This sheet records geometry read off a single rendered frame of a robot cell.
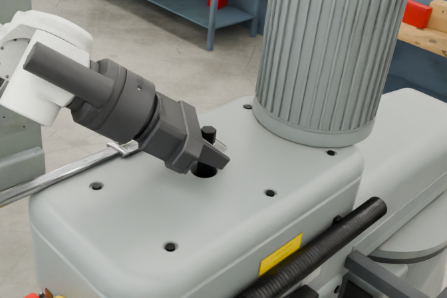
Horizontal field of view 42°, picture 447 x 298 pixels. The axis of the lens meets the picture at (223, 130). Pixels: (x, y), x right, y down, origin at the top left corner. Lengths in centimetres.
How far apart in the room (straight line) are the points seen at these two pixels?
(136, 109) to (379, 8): 35
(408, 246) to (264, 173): 55
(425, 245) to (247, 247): 65
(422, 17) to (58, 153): 284
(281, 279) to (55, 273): 29
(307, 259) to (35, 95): 42
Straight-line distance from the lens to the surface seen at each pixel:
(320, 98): 85
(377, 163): 114
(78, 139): 435
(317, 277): 101
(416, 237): 132
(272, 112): 90
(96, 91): 66
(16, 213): 373
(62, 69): 65
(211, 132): 76
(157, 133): 71
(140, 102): 70
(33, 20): 73
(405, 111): 135
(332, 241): 86
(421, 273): 136
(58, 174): 78
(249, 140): 88
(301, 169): 84
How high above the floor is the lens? 236
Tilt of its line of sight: 31 degrees down
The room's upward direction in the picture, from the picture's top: 7 degrees clockwise
